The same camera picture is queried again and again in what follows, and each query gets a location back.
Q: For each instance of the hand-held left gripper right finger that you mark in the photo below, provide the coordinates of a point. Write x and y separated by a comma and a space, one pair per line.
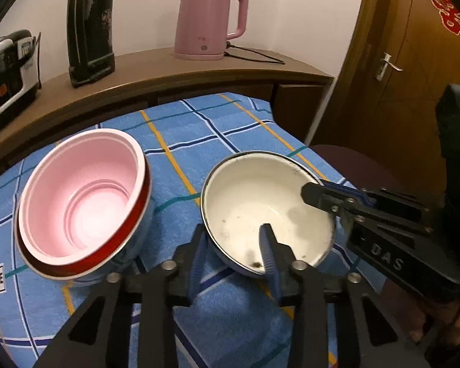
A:
269, 255

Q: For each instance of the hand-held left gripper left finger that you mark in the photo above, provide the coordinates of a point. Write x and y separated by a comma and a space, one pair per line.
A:
196, 272

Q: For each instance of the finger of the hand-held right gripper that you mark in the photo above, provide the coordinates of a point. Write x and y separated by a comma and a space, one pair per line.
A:
354, 193
322, 196

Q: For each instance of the white enamel bowl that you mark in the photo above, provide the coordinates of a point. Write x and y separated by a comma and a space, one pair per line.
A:
249, 199

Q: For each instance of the person's right hand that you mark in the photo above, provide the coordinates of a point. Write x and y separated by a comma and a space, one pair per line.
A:
414, 314

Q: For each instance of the dark round stool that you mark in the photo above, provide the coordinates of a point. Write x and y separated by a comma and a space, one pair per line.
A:
352, 161

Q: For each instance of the pink bowl with red rim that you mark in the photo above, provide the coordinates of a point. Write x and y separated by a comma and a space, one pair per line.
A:
136, 218

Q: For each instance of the blue plaid cloth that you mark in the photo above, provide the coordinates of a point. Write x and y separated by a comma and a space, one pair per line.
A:
222, 130

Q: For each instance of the pink plastic bowl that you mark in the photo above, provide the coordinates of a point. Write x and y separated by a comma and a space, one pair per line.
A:
80, 199

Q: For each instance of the brown wooden door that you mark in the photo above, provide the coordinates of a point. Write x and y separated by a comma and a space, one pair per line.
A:
406, 23

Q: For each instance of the red paper door decoration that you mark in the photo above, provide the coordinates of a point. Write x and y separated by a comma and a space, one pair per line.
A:
454, 19

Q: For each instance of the brown wooden cabinet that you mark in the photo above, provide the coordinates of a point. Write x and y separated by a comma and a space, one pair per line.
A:
157, 73

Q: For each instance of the pink electric kettle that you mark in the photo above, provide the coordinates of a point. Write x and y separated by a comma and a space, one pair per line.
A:
203, 23

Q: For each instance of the black thermos flask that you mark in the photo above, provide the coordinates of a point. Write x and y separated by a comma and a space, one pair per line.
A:
90, 34

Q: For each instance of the white rice cooker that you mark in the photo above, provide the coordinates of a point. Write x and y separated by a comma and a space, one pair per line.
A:
7, 84

